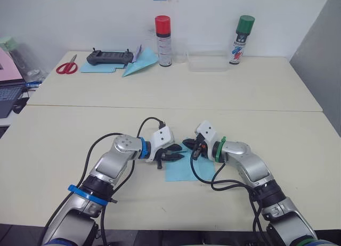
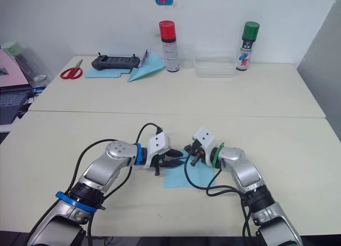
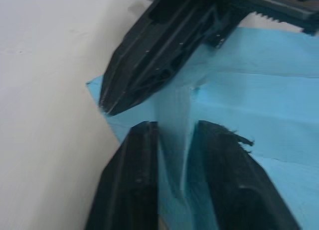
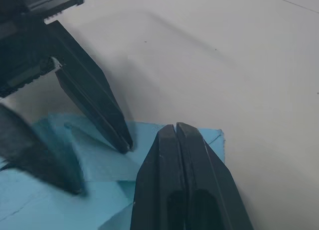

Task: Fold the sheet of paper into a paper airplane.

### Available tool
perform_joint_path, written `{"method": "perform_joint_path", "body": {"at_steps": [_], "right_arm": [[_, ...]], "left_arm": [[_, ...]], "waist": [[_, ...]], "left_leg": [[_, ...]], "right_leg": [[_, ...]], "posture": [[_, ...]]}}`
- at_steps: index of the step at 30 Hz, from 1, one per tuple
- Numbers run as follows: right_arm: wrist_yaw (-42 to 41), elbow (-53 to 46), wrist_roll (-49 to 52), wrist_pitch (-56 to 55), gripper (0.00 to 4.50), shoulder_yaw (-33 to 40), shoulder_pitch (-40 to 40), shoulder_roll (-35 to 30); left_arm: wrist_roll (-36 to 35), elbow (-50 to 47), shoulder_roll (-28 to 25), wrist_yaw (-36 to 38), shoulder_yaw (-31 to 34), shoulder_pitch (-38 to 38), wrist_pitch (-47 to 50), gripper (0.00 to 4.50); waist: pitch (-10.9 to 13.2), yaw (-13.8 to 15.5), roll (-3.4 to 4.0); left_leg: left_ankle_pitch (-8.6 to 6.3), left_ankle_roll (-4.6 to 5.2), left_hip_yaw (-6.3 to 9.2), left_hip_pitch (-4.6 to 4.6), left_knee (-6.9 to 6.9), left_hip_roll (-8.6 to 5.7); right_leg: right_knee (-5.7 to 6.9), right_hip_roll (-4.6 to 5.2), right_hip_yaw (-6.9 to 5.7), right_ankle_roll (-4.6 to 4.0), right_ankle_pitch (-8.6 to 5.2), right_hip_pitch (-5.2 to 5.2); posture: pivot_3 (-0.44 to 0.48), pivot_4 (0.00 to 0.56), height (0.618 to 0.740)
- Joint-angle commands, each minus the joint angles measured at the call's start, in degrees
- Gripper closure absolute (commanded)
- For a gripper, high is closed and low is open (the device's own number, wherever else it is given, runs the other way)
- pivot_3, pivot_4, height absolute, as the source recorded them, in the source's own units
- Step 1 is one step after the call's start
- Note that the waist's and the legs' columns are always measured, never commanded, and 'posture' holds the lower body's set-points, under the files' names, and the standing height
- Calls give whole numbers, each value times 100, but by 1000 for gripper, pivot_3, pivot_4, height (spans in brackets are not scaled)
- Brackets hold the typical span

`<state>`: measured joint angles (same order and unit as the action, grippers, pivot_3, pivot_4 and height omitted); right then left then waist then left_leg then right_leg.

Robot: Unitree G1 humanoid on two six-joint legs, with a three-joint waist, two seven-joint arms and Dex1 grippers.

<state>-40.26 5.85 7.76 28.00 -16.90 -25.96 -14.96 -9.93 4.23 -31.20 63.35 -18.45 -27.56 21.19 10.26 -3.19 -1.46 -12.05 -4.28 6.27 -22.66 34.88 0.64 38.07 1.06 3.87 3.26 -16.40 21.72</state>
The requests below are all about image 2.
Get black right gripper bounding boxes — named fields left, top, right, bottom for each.
left=183, top=139, right=208, bottom=166

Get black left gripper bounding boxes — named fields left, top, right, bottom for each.
left=150, top=149, right=185, bottom=176

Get light blue paper airplane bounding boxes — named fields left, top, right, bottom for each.
left=126, top=52, right=166, bottom=84

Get notched light blue paper sheet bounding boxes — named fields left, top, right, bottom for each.
left=84, top=66, right=134, bottom=79

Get clear plastic box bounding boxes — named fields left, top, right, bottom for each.
left=193, top=55, right=238, bottom=79

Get clear plastic cup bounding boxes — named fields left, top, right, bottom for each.
left=181, top=56, right=196, bottom=70

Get small white blue card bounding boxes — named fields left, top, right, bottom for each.
left=138, top=49, right=150, bottom=69

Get red capped spray can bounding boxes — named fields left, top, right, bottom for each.
left=158, top=20, right=181, bottom=72

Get black handheld controller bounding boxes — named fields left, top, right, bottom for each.
left=91, top=52, right=141, bottom=71

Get green capped spray can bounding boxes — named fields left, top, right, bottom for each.
left=235, top=21, right=261, bottom=72

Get dark laptop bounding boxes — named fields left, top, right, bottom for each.
left=0, top=85, right=33, bottom=126

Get clear bottle with green lid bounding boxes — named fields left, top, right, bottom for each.
left=1, top=41, right=52, bottom=87

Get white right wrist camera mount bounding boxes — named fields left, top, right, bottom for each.
left=192, top=127, right=218, bottom=162

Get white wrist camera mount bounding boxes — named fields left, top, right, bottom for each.
left=192, top=127, right=218, bottom=162
left=143, top=133, right=172, bottom=170

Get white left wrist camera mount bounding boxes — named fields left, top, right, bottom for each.
left=143, top=133, right=172, bottom=170

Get green wrist cable tie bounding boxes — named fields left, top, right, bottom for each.
left=211, top=142, right=226, bottom=167

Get blue wrist cable tie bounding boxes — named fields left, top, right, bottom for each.
left=134, top=143, right=144, bottom=166

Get dark right arm cable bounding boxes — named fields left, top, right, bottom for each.
left=183, top=152, right=254, bottom=246

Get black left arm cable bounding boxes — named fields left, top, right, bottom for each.
left=65, top=122, right=164, bottom=246

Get blue forearm cable tie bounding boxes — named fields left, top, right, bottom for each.
left=55, top=191, right=98, bottom=214

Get red handled scissors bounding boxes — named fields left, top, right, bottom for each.
left=60, top=59, right=84, bottom=80

